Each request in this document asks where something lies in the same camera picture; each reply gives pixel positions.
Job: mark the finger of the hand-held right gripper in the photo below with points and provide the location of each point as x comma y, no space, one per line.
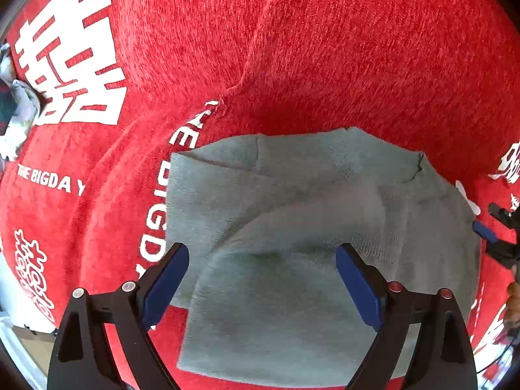
503,213
485,231

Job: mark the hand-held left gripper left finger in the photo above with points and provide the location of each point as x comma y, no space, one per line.
166,284

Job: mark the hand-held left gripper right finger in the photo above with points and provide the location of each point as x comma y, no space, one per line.
359,286

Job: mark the grey sweater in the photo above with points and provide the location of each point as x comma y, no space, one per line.
284,211

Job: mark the person's right hand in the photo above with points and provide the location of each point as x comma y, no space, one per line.
514,304

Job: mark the dark plaid cloth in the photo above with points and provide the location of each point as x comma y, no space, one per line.
6,107

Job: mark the red printed blanket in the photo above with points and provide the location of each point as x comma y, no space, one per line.
325,48

